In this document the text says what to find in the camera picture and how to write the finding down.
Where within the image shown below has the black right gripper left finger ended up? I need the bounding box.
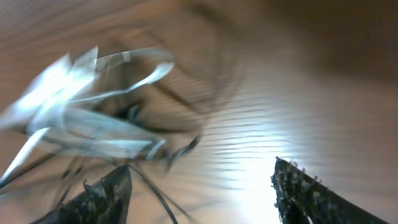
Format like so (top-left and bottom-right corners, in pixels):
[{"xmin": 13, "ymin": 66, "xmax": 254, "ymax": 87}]
[{"xmin": 34, "ymin": 165, "xmax": 132, "ymax": 224}]

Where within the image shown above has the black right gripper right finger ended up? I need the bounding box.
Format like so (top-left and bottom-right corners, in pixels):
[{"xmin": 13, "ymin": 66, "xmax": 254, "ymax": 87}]
[{"xmin": 271, "ymin": 157, "xmax": 387, "ymax": 224}]

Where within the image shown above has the white usb cable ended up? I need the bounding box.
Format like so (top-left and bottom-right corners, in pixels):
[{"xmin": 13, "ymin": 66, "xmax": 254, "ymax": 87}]
[{"xmin": 0, "ymin": 45, "xmax": 175, "ymax": 184}]

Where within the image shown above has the black usb cable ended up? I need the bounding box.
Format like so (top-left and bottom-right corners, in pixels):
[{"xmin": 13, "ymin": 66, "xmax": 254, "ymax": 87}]
[{"xmin": 0, "ymin": 102, "xmax": 203, "ymax": 224}]

